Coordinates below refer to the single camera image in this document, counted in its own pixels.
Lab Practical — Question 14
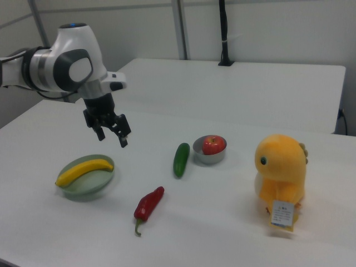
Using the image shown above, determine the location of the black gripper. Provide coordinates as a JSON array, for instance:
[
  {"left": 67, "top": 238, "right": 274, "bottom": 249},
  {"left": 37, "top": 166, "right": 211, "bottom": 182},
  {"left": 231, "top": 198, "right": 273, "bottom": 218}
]
[{"left": 82, "top": 93, "right": 132, "bottom": 149}]

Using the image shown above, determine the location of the red chili pepper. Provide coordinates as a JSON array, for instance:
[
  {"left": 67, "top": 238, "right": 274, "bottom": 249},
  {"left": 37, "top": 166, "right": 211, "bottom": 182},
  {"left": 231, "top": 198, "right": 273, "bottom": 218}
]
[{"left": 133, "top": 186, "right": 165, "bottom": 237}]

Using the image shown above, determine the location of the pale green plastic plate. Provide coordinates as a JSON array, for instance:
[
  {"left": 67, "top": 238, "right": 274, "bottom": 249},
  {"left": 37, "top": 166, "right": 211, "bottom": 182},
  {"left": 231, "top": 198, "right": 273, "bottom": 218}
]
[{"left": 56, "top": 154, "right": 116, "bottom": 202}]

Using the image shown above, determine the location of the yellow banana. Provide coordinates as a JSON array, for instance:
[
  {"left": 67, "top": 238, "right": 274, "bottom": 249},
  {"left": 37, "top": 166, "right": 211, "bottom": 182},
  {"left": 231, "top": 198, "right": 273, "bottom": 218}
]
[{"left": 55, "top": 159, "right": 115, "bottom": 187}]

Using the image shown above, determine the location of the green cucumber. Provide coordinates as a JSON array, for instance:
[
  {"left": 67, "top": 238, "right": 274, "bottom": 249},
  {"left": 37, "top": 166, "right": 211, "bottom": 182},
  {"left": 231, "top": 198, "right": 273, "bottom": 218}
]
[{"left": 173, "top": 142, "right": 191, "bottom": 178}]

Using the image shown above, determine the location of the small grey metal bowl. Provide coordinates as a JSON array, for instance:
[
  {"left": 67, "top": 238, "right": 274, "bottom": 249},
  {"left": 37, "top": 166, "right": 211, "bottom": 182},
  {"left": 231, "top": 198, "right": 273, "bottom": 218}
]
[{"left": 192, "top": 135, "right": 228, "bottom": 165}]

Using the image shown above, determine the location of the red apple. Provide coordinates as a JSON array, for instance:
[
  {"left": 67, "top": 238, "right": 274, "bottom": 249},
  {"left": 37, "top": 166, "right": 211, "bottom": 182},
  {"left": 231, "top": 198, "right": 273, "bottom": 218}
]
[{"left": 201, "top": 135, "right": 225, "bottom": 156}]

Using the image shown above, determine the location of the white rectangular table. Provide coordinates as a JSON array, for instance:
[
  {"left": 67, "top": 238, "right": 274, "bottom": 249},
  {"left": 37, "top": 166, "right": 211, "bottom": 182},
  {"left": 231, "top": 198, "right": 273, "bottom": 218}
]
[{"left": 74, "top": 57, "right": 347, "bottom": 135}]

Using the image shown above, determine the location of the yellow plush chick toy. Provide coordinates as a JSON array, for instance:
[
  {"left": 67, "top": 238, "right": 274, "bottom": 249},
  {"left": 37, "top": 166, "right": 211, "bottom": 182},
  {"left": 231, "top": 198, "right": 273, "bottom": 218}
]
[{"left": 254, "top": 133, "right": 310, "bottom": 220}]

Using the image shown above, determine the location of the white paper tag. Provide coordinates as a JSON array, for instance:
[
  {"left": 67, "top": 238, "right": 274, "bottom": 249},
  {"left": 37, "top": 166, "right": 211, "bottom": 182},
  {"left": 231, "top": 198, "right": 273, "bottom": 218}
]
[{"left": 268, "top": 199, "right": 295, "bottom": 226}]

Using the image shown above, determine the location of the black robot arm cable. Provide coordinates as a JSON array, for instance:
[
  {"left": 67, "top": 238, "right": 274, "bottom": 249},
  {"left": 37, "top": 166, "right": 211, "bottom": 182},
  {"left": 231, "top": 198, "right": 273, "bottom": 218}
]
[{"left": 35, "top": 89, "right": 82, "bottom": 104}]

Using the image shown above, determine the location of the black cable-wrapped pole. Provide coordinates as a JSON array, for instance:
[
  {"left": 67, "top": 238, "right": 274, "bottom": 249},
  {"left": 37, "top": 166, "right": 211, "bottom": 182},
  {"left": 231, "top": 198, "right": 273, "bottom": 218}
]
[{"left": 218, "top": 0, "right": 230, "bottom": 63}]

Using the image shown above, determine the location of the black cable at table edge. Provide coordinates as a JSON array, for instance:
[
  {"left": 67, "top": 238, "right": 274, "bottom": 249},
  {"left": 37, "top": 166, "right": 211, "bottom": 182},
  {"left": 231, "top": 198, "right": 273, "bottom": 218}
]
[{"left": 337, "top": 108, "right": 349, "bottom": 136}]

